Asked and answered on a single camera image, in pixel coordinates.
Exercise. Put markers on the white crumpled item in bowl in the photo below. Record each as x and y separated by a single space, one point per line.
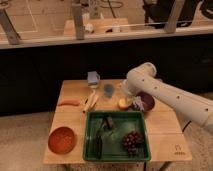
138 104

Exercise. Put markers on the yellow red apple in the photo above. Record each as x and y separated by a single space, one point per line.
123 104

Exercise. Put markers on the blue white sponge block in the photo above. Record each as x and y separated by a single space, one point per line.
93 79

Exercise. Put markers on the orange carrot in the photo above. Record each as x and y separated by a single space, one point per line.
69 102

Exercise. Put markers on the green plastic tray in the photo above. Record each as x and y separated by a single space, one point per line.
112 149

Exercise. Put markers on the orange plastic bowl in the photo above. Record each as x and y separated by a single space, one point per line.
62 140

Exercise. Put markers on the dark purple grape bunch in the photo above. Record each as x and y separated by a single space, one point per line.
132 141

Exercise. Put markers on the black tool in tray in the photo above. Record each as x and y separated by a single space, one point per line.
106 125

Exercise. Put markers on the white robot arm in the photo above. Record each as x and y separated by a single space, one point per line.
142 78

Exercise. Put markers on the purple bowl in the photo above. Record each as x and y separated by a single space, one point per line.
148 101

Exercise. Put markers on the peeled banana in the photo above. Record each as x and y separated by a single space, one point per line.
92 99

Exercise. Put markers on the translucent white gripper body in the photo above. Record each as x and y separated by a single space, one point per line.
129 100

